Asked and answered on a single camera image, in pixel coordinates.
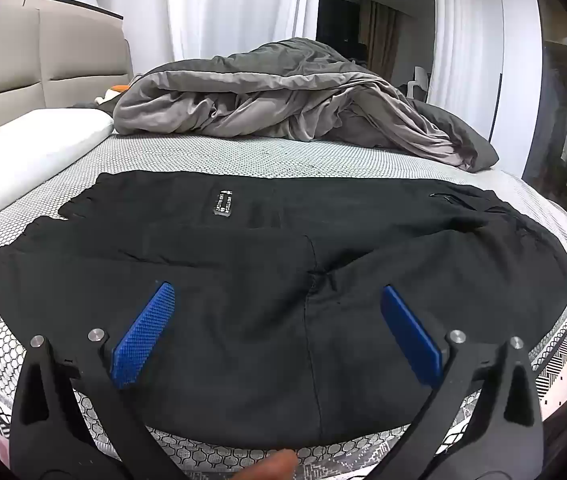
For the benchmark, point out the brown curtain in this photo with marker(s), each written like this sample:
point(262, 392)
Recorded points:
point(383, 35)

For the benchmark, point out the white wardrobe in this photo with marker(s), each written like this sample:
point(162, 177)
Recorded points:
point(518, 60)

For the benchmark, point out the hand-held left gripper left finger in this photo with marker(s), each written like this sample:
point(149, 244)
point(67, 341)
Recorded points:
point(143, 335)

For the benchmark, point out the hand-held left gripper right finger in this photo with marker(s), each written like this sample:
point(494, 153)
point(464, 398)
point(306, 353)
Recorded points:
point(411, 335)

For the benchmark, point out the white chair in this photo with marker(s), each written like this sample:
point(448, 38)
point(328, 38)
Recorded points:
point(418, 82)

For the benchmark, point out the white pillow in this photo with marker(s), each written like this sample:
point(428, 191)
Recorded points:
point(28, 150)

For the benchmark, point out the beige padded headboard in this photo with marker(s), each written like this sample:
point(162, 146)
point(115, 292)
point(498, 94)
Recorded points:
point(38, 60)

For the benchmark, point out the honeycomb patterned mattress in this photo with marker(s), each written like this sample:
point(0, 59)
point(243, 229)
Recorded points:
point(263, 155)

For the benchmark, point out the grey duvet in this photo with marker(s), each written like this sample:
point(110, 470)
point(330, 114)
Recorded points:
point(273, 100)

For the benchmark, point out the black pants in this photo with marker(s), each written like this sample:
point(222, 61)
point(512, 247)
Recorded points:
point(243, 270)

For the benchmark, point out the white curtain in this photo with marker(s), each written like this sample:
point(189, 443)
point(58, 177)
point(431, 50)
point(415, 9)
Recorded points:
point(463, 35)
point(223, 5)

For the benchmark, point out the orange and white plush toy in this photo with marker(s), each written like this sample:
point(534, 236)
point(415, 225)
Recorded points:
point(116, 91)

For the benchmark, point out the person's left hand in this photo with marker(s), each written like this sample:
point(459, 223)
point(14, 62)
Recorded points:
point(273, 465)

